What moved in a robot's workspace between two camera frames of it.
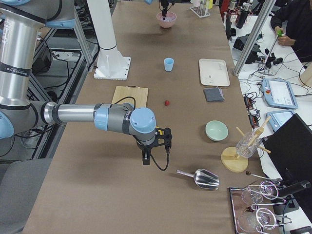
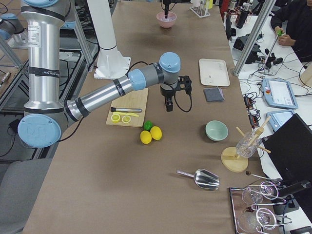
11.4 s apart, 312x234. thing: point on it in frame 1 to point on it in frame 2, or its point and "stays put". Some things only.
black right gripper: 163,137 to 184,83
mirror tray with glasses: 252,208 stays put
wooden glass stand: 230,160 stays put
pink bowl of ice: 169,21 stays put
